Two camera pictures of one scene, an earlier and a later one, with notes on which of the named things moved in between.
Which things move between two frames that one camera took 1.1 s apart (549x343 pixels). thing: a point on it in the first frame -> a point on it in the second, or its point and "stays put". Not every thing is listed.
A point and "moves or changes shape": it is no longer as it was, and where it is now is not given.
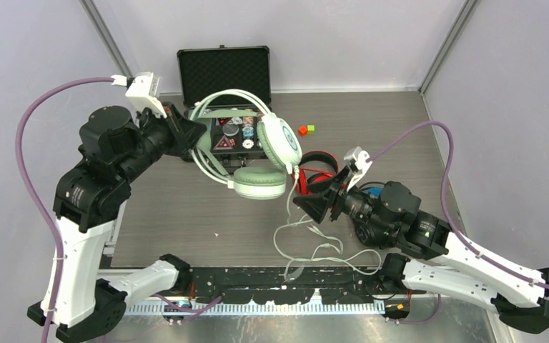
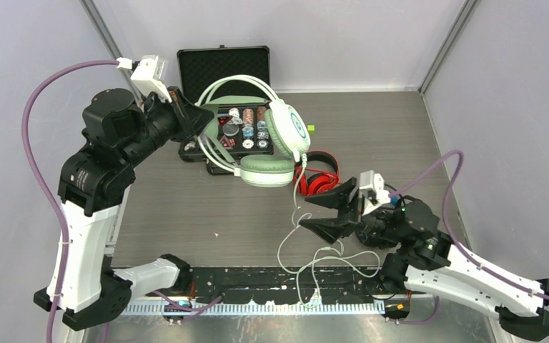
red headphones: (304, 177) stays put
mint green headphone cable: (320, 231) moves or changes shape
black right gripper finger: (327, 186) -> (337, 198)
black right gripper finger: (315, 206) -> (330, 229)
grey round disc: (230, 129) stays put
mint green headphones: (279, 143) -> (287, 128)
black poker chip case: (204, 70) stays put
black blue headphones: (369, 234) stays put
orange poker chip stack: (248, 132) stays put
